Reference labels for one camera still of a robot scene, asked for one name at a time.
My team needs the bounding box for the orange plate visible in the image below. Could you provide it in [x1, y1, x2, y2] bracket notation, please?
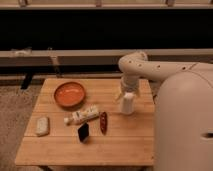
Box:
[54, 81, 86, 107]

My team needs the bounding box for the wooden table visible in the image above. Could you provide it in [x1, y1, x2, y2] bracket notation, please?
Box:
[15, 78, 154, 166]

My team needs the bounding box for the wooden rail shelf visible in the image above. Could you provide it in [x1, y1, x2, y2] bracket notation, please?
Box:
[0, 48, 213, 67]

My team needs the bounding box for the white tube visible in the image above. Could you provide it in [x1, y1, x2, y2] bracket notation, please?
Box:
[64, 105, 99, 125]

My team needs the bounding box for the white sponge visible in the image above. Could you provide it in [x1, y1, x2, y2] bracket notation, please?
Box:
[36, 117, 49, 136]

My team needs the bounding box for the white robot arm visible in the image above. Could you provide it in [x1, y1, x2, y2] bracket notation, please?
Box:
[118, 51, 213, 171]

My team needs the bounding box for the dark red pepper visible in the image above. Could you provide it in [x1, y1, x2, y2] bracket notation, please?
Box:
[100, 112, 108, 134]

